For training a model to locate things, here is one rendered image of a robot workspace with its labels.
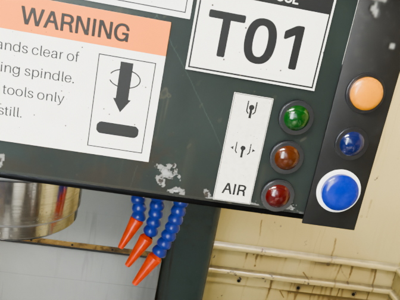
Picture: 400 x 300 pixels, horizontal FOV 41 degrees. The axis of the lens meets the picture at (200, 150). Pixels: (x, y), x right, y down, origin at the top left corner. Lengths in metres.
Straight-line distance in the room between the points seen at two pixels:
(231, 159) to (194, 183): 0.03
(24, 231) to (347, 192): 0.33
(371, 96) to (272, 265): 1.28
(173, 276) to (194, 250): 0.08
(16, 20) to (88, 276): 0.86
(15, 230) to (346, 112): 0.36
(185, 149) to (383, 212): 1.33
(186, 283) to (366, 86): 0.90
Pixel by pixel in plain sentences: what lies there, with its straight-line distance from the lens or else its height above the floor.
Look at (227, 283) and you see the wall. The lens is 1.67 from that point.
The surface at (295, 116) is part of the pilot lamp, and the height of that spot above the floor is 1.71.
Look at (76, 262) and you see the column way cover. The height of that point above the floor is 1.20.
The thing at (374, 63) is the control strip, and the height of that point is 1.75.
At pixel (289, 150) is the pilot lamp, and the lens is 0.41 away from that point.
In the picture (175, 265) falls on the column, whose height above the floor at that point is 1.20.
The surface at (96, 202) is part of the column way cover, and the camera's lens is 1.10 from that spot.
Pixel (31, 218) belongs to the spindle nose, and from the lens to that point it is 0.58.
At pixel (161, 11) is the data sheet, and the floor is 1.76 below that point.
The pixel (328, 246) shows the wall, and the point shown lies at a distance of 1.68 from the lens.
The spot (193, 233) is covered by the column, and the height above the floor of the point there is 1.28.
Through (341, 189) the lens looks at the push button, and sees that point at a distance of 0.43.
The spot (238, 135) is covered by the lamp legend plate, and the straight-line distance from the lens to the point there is 0.40.
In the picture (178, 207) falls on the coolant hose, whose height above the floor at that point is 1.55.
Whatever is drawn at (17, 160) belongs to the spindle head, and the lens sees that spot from 0.42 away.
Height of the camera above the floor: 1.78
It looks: 16 degrees down
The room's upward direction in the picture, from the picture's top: 11 degrees clockwise
